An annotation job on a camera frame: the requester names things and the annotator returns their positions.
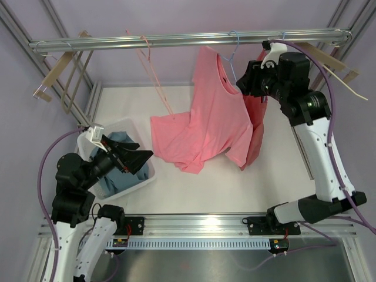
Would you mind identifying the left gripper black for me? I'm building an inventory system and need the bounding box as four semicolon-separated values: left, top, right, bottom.
80;134;153;190

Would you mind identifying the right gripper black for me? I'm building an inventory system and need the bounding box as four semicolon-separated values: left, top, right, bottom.
236;59;288;103

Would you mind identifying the light blue wire hanger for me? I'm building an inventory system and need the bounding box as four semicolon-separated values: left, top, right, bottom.
220;30;240;85

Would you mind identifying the blue-grey t-shirt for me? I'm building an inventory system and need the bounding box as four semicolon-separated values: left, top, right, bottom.
91;132;149;197

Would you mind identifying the light pink t-shirt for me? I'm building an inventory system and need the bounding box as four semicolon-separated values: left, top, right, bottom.
150;46;253;174

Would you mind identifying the pink wire hanger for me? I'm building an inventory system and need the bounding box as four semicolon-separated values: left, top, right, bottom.
136;35;175;119

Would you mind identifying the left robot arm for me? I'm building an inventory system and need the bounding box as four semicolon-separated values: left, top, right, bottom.
44;136;153;281

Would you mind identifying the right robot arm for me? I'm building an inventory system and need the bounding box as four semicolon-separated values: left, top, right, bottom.
236;52;367;233

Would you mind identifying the dark pink t-shirt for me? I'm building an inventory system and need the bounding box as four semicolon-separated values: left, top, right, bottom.
236;61;267;171

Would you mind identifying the right beige clip hanger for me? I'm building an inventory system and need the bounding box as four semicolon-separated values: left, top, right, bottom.
297;42;368;101

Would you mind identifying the beige clip hanger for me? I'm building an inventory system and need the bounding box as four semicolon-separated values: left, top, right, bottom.
33;42;93;114
297;42;368;101

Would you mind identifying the left beige clip hanger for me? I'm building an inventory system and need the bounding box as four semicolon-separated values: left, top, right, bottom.
33;42;93;114

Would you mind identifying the white plastic basket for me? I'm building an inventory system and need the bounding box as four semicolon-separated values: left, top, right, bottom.
77;118;156;201

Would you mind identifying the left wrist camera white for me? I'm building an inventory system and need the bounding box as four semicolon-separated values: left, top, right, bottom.
85;123;105;144

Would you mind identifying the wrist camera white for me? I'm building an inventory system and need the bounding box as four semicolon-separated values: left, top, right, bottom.
260;41;287;69
85;123;105;144

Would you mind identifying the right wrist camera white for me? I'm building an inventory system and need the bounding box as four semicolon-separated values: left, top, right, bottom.
260;41;287;69

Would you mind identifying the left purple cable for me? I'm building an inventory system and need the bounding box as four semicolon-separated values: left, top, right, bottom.
38;126;122;282

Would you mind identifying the purple cable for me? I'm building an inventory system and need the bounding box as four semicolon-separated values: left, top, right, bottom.
38;126;122;282
237;41;376;271

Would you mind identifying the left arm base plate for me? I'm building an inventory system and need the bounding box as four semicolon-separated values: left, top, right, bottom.
114;216;145;236

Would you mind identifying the aluminium hanging rail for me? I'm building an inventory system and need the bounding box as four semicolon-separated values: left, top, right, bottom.
29;28;353;53

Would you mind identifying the white slotted cable duct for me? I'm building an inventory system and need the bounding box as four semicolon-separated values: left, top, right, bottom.
102;237;271;250

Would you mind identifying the aluminium front frame rail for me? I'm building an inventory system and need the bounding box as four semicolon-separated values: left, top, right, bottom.
38;213;358;239

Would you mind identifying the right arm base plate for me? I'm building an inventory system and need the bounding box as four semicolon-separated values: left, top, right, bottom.
241;216;301;236

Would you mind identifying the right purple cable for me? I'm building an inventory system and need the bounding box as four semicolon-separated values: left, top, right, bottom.
237;41;376;271

